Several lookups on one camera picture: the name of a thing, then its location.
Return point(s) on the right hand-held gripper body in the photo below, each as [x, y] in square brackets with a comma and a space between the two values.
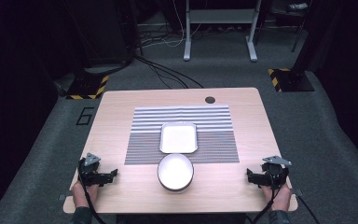
[275, 174]

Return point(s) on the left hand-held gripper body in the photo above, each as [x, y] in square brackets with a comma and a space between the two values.
[88, 175]

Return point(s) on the person's left hand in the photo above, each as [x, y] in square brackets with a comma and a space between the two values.
[82, 194]

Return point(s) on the person's right hand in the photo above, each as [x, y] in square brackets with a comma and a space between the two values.
[279, 199]

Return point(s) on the grey striped placemat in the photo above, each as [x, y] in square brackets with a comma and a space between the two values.
[143, 146]

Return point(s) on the white round bowl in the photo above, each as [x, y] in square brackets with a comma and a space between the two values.
[175, 172]

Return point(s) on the white rectangular tray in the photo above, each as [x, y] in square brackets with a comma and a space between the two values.
[178, 138]

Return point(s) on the black table grommet hole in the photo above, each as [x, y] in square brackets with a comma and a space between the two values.
[209, 100]

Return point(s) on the black stand base hazard tape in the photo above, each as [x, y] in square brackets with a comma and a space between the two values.
[87, 87]
[292, 81]

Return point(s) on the black metal stand column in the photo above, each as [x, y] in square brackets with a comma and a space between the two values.
[307, 37]

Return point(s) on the white metal desk frame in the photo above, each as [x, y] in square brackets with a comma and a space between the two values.
[219, 15]

